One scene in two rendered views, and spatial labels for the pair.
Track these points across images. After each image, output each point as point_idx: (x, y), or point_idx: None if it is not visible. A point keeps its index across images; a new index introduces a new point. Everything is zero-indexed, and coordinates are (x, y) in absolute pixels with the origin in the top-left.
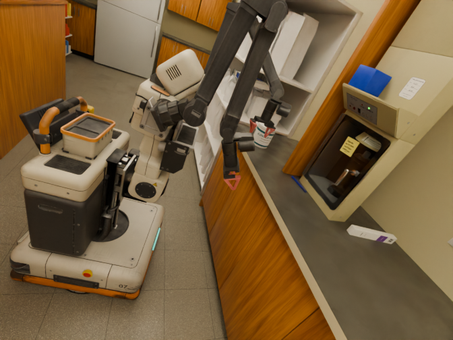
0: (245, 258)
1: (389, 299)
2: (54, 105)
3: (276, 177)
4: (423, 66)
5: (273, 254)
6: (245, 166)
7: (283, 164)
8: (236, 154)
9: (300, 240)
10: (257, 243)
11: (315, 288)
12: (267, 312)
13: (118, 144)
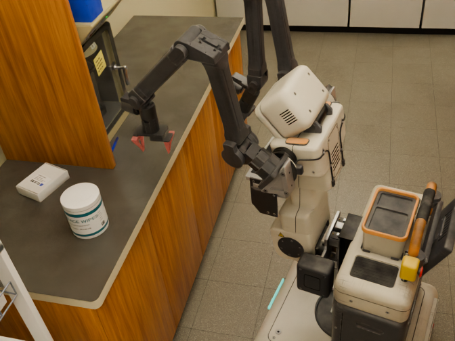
0: (194, 192)
1: None
2: (446, 231)
3: (143, 155)
4: None
5: (196, 138)
6: (149, 212)
7: (91, 181)
8: None
9: (193, 99)
10: (191, 168)
11: None
12: (210, 149)
13: (351, 247)
